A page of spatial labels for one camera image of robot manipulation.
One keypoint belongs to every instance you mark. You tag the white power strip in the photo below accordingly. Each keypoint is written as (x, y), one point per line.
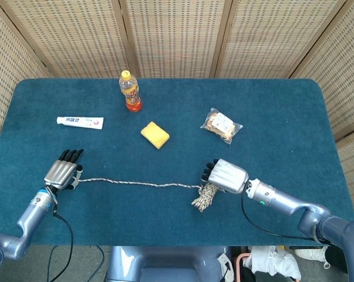
(224, 264)

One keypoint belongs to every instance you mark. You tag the grey-blue robot torso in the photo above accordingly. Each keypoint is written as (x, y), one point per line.
(165, 264)

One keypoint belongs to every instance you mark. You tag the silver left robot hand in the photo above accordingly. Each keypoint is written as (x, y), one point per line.
(59, 173)

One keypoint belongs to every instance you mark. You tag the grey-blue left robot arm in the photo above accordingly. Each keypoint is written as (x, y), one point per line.
(27, 217)

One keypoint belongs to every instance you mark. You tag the orange iced tea bottle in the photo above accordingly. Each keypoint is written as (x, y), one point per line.
(131, 94)

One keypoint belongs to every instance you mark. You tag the yellow sponge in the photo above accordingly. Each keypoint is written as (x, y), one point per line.
(155, 135)

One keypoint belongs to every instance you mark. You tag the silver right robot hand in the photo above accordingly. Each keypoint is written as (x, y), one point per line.
(228, 176)

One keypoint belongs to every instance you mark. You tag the white toothpaste tube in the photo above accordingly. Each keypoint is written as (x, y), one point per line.
(80, 122)

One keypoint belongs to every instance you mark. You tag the blue table cloth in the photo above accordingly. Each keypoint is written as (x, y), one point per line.
(165, 223)

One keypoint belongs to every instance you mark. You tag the white crumpled cloth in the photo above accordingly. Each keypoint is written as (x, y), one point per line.
(268, 261)

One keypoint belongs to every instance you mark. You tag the pink metal tube frame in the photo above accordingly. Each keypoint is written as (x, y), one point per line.
(238, 267)

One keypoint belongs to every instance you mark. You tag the bagged sliced bread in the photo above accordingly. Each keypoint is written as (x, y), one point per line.
(221, 124)

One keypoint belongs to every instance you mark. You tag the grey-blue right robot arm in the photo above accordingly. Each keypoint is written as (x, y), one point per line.
(285, 199)

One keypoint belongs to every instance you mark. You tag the white sneaker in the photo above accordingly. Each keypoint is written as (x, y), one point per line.
(312, 254)

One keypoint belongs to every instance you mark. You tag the woven rattan screen panel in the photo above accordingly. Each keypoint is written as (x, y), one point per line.
(9, 58)
(277, 38)
(352, 176)
(77, 38)
(341, 73)
(177, 38)

